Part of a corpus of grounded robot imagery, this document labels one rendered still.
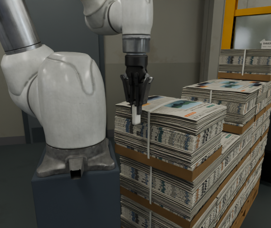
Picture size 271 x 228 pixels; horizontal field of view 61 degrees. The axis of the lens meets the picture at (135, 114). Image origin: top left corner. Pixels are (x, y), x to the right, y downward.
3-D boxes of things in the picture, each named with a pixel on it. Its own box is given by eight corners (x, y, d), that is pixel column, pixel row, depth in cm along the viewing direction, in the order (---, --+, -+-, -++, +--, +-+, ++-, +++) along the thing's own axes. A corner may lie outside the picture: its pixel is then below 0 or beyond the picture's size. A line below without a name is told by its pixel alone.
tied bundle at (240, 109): (178, 122, 147) (181, 87, 140) (197, 113, 169) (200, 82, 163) (241, 135, 124) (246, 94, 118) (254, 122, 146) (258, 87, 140)
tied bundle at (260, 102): (198, 112, 169) (201, 82, 163) (214, 106, 191) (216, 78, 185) (254, 123, 146) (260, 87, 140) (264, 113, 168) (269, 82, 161)
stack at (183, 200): (120, 287, 128) (116, 150, 105) (205, 191, 214) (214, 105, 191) (181, 341, 104) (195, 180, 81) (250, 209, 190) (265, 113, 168)
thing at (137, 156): (114, 152, 102) (114, 143, 101) (152, 135, 124) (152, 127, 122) (142, 163, 93) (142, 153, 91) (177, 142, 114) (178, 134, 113)
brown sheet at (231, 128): (179, 121, 146) (179, 115, 145) (197, 112, 168) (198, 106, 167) (241, 134, 124) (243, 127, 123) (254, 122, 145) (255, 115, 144)
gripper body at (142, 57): (153, 54, 74) (152, 82, 77) (133, 53, 80) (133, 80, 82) (139, 54, 69) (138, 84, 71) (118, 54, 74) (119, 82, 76)
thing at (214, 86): (185, 87, 139) (185, 85, 139) (204, 82, 161) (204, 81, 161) (250, 94, 117) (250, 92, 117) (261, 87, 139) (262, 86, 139)
